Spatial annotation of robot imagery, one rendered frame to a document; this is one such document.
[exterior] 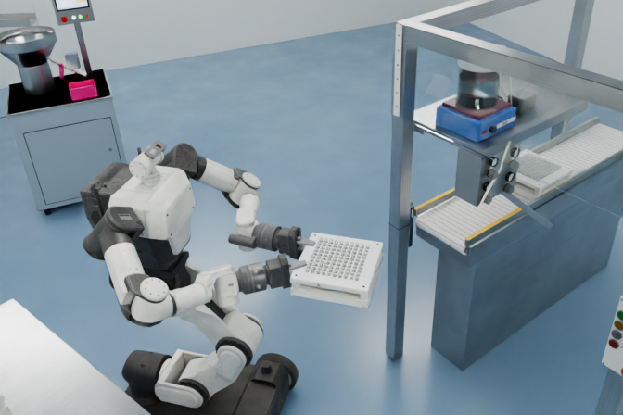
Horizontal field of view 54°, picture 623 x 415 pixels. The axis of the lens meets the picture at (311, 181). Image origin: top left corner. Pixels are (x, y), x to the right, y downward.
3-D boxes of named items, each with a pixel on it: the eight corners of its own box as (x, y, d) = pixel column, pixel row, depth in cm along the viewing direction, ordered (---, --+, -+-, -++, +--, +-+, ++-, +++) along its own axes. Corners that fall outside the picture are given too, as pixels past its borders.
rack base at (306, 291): (383, 258, 203) (383, 253, 202) (367, 308, 183) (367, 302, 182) (312, 247, 209) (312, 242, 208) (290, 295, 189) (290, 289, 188)
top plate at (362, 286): (383, 246, 200) (383, 242, 199) (367, 295, 180) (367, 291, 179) (311, 236, 207) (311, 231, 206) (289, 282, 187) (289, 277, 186)
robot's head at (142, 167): (133, 183, 193) (127, 159, 188) (148, 168, 201) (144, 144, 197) (151, 186, 191) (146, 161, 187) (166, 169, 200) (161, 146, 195)
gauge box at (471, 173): (476, 207, 215) (482, 158, 205) (453, 194, 223) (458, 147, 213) (515, 186, 226) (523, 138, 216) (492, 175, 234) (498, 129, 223)
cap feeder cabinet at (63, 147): (40, 220, 403) (5, 116, 364) (39, 180, 449) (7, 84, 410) (135, 197, 422) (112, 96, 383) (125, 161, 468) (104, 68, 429)
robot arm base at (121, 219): (101, 270, 181) (75, 243, 181) (125, 257, 193) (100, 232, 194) (129, 236, 176) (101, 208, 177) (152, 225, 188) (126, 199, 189)
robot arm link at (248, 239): (274, 245, 213) (246, 238, 217) (272, 219, 208) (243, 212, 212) (259, 262, 204) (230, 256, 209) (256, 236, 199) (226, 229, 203)
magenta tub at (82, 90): (71, 102, 378) (69, 89, 373) (70, 95, 387) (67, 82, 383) (98, 97, 383) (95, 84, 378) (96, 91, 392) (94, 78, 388)
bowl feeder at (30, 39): (10, 106, 377) (-9, 47, 358) (11, 85, 406) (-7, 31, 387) (91, 91, 392) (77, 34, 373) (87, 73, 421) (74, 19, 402)
